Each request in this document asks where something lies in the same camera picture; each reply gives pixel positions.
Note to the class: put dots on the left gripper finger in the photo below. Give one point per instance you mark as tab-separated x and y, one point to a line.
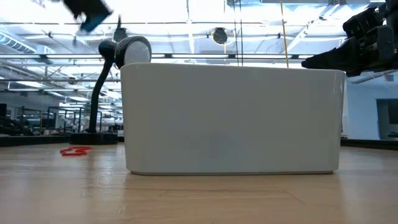
90	6

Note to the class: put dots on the light grey plastic bin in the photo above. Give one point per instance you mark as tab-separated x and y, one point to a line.
233	118

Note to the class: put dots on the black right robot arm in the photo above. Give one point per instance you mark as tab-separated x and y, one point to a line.
392	6

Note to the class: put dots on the dark equipment pile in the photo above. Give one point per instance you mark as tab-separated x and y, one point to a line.
12	129

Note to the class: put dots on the black workstation frame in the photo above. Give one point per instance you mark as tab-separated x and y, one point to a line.
81	118

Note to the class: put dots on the black frame-mounted camera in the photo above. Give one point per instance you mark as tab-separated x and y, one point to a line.
219	36

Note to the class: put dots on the black desk lamp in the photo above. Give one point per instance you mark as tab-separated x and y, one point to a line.
94	99

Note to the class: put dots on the black round fixture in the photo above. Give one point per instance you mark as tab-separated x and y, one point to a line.
119	32

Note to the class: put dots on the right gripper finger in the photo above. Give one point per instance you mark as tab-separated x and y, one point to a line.
339	59

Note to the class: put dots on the red rubber band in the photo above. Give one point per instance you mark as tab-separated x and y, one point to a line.
70	154

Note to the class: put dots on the dark monitor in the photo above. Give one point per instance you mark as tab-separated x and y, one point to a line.
388	118

